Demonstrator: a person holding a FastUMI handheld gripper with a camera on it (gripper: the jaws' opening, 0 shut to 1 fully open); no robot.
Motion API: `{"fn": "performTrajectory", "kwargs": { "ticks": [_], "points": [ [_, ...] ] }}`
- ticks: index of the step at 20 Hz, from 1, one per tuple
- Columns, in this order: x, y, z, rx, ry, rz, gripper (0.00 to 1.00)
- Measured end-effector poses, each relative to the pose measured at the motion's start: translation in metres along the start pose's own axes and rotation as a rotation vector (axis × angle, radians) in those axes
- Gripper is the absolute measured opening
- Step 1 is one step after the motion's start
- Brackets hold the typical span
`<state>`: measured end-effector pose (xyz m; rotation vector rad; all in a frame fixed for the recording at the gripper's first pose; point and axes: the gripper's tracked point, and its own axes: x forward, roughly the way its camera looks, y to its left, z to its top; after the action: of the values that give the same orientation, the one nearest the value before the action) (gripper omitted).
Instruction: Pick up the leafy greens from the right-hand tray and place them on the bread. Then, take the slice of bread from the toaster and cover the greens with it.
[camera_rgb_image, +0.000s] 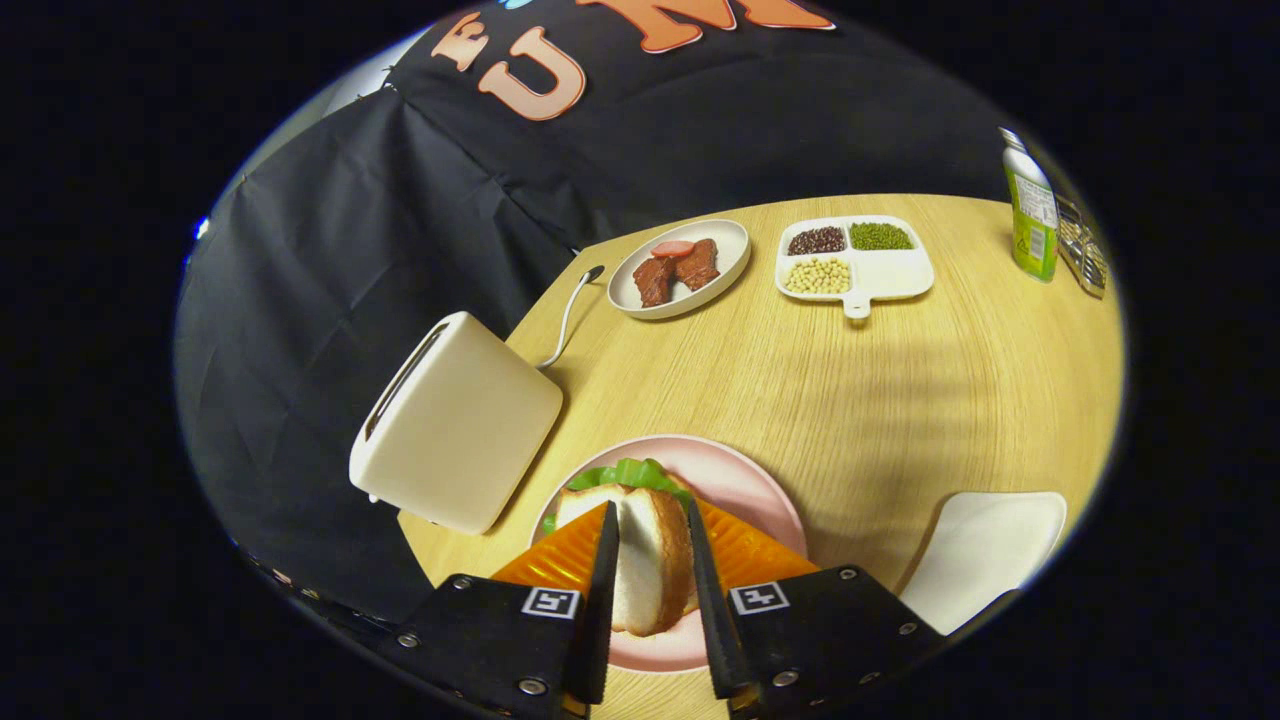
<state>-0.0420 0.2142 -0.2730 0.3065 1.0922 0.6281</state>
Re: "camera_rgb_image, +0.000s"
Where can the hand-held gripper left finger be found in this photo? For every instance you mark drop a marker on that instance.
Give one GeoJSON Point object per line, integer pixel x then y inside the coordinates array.
{"type": "Point", "coordinates": [500, 640]}

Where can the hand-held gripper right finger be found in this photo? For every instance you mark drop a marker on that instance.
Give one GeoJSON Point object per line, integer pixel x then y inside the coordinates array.
{"type": "Point", "coordinates": [820, 630]}

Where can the toasted bread slice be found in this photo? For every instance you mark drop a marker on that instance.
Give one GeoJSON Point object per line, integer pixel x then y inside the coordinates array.
{"type": "Point", "coordinates": [650, 570]}

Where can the green lettuce leaf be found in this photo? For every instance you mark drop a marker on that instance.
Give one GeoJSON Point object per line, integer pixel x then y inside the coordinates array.
{"type": "Point", "coordinates": [635, 472]}

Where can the pink round plate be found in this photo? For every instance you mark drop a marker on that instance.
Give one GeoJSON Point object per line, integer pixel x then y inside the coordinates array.
{"type": "Point", "coordinates": [740, 490]}

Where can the white square plate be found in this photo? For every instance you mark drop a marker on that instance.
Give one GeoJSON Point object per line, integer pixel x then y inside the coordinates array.
{"type": "Point", "coordinates": [980, 560]}

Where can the white toaster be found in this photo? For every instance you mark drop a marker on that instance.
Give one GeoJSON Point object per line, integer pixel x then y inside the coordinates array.
{"type": "Point", "coordinates": [460, 430]}

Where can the heap of soybeans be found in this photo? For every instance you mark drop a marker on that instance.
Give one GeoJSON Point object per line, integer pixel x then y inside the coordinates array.
{"type": "Point", "coordinates": [818, 275]}

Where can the white divided dish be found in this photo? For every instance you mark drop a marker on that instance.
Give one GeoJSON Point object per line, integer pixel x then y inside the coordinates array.
{"type": "Point", "coordinates": [895, 272]}

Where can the brown meat piece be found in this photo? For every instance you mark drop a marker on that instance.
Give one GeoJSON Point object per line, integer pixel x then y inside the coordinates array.
{"type": "Point", "coordinates": [654, 282]}
{"type": "Point", "coordinates": [698, 266]}

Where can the heap of red beans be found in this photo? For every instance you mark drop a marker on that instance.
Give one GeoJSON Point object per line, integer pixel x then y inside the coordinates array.
{"type": "Point", "coordinates": [817, 240]}

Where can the heap of green beans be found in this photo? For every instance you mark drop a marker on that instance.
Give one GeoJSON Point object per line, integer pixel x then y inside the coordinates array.
{"type": "Point", "coordinates": [882, 236]}

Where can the white round plate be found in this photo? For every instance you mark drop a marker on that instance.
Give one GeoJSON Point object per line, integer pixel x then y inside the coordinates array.
{"type": "Point", "coordinates": [730, 240]}

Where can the black backdrop cloth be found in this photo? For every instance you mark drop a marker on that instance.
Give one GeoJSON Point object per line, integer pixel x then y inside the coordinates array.
{"type": "Point", "coordinates": [400, 250]}

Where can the pink sausage slice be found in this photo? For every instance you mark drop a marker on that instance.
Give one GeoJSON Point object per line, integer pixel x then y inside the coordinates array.
{"type": "Point", "coordinates": [673, 248]}

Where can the silver bottle with green label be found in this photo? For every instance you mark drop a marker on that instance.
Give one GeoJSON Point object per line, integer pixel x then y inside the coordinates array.
{"type": "Point", "coordinates": [1035, 220]}

